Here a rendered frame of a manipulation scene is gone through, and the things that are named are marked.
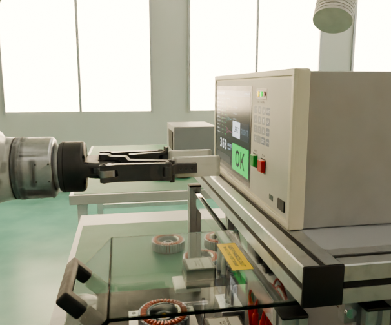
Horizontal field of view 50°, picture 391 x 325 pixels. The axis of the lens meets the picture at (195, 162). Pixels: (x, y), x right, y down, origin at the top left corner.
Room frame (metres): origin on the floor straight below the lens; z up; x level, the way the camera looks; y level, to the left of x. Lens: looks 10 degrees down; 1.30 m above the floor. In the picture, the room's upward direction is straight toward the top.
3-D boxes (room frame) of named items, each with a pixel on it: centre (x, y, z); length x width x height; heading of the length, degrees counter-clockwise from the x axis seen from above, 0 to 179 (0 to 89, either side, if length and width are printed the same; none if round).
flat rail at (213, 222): (0.74, -0.05, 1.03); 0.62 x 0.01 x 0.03; 10
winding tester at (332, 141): (0.77, -0.27, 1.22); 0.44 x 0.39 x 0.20; 10
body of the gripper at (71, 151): (0.62, 0.15, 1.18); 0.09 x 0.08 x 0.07; 100
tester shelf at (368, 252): (0.78, -0.27, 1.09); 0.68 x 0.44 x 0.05; 10
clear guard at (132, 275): (0.53, 0.01, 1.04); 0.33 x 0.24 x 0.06; 100
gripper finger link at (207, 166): (0.61, 0.00, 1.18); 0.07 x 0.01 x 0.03; 100
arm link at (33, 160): (0.60, 0.23, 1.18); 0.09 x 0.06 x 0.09; 10
